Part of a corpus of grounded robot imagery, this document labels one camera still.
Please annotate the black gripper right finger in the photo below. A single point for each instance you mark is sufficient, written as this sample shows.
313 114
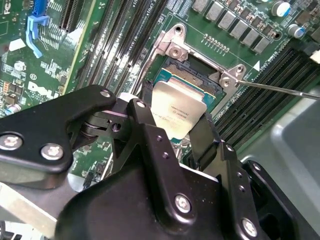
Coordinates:
237 190

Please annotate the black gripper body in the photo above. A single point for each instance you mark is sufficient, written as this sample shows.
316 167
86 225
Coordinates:
120 207

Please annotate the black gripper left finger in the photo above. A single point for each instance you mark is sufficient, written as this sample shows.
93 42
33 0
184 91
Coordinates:
37 130

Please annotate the silver CPU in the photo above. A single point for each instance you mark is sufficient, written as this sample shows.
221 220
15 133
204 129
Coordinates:
175 107

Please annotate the metal locking lever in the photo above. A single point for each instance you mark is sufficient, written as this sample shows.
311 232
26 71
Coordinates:
275 89

